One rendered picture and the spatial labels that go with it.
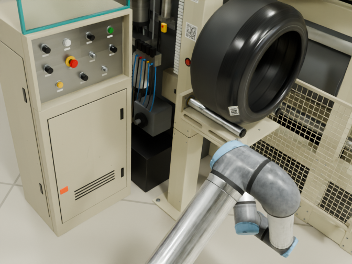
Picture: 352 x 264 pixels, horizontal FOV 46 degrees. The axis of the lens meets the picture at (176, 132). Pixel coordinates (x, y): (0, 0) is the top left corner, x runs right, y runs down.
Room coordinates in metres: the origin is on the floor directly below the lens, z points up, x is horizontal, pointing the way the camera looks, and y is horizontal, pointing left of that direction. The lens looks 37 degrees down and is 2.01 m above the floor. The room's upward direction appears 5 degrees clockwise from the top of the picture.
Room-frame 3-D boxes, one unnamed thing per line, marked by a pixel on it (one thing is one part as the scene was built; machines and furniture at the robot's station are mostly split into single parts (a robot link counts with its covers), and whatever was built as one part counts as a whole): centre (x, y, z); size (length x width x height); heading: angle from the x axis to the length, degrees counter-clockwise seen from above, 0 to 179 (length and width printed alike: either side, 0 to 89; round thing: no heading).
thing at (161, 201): (1.88, -0.07, 0.01); 0.27 x 0.27 x 0.02; 47
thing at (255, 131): (1.72, -0.27, 0.80); 0.37 x 0.36 x 0.02; 137
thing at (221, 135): (1.62, -0.18, 0.83); 0.36 x 0.09 x 0.06; 47
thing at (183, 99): (1.85, -0.14, 0.90); 0.40 x 0.03 x 0.10; 137
